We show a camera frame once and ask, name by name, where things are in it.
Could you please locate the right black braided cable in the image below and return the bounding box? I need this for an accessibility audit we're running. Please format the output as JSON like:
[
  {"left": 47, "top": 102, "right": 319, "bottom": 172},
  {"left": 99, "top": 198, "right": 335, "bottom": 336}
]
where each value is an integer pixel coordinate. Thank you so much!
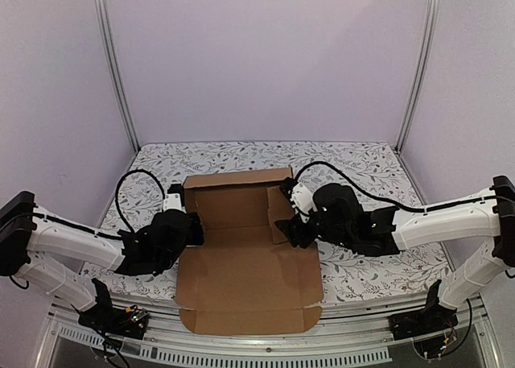
[{"left": 292, "top": 161, "right": 498, "bottom": 216}]

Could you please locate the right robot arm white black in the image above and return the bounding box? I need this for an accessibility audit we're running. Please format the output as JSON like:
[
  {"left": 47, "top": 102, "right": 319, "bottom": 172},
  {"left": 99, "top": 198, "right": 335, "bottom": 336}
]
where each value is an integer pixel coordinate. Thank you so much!
[{"left": 275, "top": 176, "right": 514, "bottom": 333}]

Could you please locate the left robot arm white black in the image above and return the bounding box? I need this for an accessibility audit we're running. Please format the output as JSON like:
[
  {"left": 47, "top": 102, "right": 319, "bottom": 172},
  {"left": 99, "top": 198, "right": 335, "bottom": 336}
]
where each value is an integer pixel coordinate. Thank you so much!
[{"left": 1, "top": 191, "right": 204, "bottom": 331}]

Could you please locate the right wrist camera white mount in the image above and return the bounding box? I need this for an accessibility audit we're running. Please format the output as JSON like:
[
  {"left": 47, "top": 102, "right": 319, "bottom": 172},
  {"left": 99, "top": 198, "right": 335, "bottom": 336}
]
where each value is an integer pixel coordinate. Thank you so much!
[{"left": 279, "top": 177, "right": 317, "bottom": 223}]

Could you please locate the brown cardboard paper box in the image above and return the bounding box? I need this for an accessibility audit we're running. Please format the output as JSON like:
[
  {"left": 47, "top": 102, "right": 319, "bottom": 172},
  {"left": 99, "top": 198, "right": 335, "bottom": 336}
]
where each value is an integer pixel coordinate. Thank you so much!
[{"left": 175, "top": 167, "right": 323, "bottom": 336}]

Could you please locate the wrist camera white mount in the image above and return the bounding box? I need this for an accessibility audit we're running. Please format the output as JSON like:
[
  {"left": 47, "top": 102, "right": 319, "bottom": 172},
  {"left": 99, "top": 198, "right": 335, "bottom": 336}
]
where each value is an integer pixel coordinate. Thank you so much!
[
  {"left": 163, "top": 183, "right": 187, "bottom": 213},
  {"left": 279, "top": 177, "right": 317, "bottom": 223}
]

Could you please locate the left black braided cable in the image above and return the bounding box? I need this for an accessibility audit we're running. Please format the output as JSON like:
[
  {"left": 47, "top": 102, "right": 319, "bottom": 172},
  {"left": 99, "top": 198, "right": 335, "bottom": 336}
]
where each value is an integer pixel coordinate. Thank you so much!
[{"left": 114, "top": 169, "right": 168, "bottom": 234}]

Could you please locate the left aluminium frame post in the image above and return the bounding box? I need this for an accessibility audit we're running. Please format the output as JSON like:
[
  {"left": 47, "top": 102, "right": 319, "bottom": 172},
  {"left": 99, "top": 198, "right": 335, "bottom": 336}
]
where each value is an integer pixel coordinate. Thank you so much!
[{"left": 93, "top": 0, "right": 141, "bottom": 153}]

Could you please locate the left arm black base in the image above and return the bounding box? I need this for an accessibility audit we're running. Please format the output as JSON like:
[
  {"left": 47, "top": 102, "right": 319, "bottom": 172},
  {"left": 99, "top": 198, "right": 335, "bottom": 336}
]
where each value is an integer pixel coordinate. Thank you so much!
[{"left": 78, "top": 279, "right": 149, "bottom": 340}]

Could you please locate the right aluminium frame post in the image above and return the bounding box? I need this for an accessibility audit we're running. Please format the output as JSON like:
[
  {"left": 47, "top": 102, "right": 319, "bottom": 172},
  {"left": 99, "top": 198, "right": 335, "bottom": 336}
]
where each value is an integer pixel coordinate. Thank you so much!
[{"left": 393, "top": 0, "right": 440, "bottom": 155}]

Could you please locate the floral patterned table mat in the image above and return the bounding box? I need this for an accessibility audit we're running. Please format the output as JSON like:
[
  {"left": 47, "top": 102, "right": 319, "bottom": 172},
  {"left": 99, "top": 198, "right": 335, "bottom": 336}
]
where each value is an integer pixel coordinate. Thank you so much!
[{"left": 120, "top": 142, "right": 453, "bottom": 307}]

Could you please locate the black braided cable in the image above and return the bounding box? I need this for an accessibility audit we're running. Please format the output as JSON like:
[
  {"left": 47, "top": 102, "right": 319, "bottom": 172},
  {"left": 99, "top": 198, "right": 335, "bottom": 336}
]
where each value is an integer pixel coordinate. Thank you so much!
[
  {"left": 114, "top": 169, "right": 168, "bottom": 234},
  {"left": 292, "top": 161, "right": 498, "bottom": 216}
]

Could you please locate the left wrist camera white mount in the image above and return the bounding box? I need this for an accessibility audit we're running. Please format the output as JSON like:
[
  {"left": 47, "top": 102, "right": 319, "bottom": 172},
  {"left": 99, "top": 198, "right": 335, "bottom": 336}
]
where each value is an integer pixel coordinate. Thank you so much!
[{"left": 163, "top": 183, "right": 187, "bottom": 213}]

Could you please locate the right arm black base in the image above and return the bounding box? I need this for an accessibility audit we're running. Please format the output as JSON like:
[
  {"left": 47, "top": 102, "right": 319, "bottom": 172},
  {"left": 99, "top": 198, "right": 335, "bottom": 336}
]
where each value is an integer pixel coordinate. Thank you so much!
[{"left": 388, "top": 279, "right": 458, "bottom": 341}]

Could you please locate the front aluminium rail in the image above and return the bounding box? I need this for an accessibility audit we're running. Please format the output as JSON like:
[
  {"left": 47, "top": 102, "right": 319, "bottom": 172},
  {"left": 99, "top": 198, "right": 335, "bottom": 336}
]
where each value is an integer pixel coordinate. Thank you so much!
[{"left": 34, "top": 293, "right": 502, "bottom": 368}]

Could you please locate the aluminium frame post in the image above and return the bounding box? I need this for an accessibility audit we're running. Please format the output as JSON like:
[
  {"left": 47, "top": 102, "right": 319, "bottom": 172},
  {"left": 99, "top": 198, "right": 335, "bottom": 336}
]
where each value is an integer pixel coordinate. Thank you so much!
[
  {"left": 393, "top": 0, "right": 440, "bottom": 155},
  {"left": 93, "top": 0, "right": 141, "bottom": 153}
]

